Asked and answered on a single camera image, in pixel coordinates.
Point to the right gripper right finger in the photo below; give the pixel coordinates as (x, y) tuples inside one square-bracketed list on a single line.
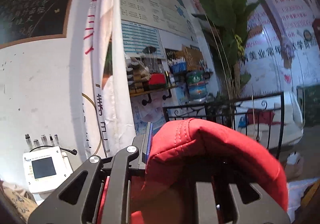
[(263, 210)]

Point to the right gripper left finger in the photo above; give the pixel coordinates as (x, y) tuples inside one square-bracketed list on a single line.
[(99, 191)]

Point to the red puffer jacket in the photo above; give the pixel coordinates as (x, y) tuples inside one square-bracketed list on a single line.
[(194, 150)]

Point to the blue plaid bed sheet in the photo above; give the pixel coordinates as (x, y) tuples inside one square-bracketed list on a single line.
[(296, 190)]

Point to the white device with screen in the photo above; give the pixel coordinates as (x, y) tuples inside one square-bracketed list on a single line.
[(45, 169)]

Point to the floral beige fabric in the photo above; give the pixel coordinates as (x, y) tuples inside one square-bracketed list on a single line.
[(21, 200)]

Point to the white curtain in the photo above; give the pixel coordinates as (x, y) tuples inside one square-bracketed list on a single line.
[(106, 104)]

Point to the white sofa bed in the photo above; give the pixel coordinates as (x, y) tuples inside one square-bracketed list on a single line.
[(287, 121)]

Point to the black iron railing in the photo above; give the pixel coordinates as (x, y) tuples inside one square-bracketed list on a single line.
[(222, 112)]

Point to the dark red cushion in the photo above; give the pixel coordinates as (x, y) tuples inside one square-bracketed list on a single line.
[(260, 117)]

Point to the water jug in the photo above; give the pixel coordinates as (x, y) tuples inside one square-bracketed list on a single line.
[(196, 85)]

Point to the red box on shelf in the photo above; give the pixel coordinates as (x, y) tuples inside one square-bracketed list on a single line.
[(157, 79)]

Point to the green potted plant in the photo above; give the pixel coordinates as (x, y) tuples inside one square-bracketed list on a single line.
[(225, 29)]

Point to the black chalkboard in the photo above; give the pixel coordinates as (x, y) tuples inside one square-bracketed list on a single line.
[(31, 20)]

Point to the blue white wall poster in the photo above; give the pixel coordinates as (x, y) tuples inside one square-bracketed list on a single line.
[(151, 113)]

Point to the wooden wall shelf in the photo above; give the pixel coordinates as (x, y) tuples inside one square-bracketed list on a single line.
[(149, 93)]

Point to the price list wall board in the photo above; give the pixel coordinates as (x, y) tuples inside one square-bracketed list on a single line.
[(168, 15)]

